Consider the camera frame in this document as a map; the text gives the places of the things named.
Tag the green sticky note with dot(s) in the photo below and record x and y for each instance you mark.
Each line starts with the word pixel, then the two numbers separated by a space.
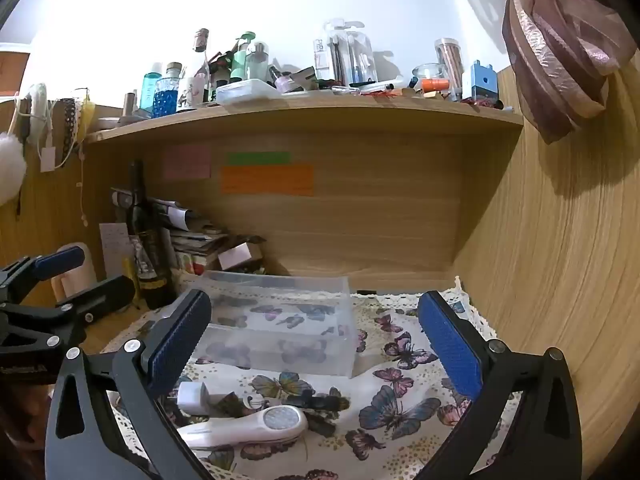
pixel 258 158

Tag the white fluffy pompom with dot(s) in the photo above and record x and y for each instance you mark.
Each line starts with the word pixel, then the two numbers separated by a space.
pixel 10 165

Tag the white paper tag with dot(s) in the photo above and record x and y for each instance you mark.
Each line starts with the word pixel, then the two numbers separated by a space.
pixel 47 160

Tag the orange capped tube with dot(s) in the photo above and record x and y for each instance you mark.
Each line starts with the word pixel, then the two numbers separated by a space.
pixel 434 85

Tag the stack of magazines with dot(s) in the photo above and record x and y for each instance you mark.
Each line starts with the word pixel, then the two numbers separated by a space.
pixel 200 240

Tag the white note paper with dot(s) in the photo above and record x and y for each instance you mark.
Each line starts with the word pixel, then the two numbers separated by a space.
pixel 114 247

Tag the jar of blue beads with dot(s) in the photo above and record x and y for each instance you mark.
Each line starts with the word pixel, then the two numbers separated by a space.
pixel 165 100

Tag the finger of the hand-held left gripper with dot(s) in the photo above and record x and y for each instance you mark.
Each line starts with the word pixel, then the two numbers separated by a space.
pixel 60 262
pixel 102 292

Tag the tall clear bottle brown cap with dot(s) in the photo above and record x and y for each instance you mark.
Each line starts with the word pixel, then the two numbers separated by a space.
pixel 201 47

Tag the clear blister pack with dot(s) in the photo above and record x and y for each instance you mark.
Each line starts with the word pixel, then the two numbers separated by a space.
pixel 357 55

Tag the orange sticky note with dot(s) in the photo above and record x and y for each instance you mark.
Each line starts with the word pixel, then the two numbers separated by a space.
pixel 267 180

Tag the turquoise liquid bottle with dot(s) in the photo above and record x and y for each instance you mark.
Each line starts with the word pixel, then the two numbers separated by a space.
pixel 149 91

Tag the small pink bottle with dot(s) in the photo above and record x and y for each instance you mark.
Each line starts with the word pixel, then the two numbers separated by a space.
pixel 283 83

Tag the small pink white box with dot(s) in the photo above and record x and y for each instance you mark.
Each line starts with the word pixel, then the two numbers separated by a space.
pixel 239 256

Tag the clear rectangular lidded container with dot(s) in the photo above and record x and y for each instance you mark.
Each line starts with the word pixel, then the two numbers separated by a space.
pixel 247 92

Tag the frosted clear bottle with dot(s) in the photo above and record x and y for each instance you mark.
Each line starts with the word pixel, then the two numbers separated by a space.
pixel 257 62

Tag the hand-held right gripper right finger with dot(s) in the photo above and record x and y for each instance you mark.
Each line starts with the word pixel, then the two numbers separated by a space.
pixel 450 345

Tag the cream cylinder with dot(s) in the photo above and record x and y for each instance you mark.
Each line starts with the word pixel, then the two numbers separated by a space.
pixel 85 272

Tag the small black white round trinket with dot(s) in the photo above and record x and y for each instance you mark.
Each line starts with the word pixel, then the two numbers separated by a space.
pixel 254 401

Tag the clear plastic storage box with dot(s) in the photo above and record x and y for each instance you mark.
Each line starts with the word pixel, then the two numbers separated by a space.
pixel 280 320

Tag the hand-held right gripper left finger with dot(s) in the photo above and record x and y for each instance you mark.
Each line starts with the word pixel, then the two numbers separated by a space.
pixel 180 342

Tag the clear tube of copper sticks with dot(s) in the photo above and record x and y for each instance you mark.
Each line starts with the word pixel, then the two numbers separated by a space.
pixel 450 62

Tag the dark wine bottle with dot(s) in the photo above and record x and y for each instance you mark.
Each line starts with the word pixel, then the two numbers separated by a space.
pixel 150 265

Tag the white handheld callus remover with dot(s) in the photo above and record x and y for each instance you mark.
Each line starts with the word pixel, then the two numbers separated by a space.
pixel 250 427

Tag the white printed mug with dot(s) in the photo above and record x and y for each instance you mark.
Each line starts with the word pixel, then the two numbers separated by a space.
pixel 192 92

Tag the empty glass jar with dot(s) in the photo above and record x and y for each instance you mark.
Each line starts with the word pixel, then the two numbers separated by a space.
pixel 429 76

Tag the wooden shelf board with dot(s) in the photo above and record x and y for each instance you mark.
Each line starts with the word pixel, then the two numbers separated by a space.
pixel 310 112

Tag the butterfly print tablecloth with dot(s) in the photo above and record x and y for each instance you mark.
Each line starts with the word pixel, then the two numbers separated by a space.
pixel 395 410

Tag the dark flat clip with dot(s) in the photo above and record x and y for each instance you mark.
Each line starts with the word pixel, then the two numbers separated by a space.
pixel 320 424

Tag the pink sticky note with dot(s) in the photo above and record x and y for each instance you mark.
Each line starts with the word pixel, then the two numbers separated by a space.
pixel 186 162

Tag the green pump bottle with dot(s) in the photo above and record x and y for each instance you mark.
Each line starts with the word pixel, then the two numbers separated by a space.
pixel 240 60

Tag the white charger plug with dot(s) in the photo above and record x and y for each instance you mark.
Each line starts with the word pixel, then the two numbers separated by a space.
pixel 192 397

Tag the blue and white box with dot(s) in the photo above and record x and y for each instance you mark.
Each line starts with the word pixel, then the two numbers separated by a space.
pixel 484 82

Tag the lace ribbon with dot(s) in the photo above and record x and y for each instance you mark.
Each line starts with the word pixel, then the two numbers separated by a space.
pixel 70 125

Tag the mauve knotted curtain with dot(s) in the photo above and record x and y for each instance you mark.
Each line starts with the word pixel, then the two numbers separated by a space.
pixel 560 50

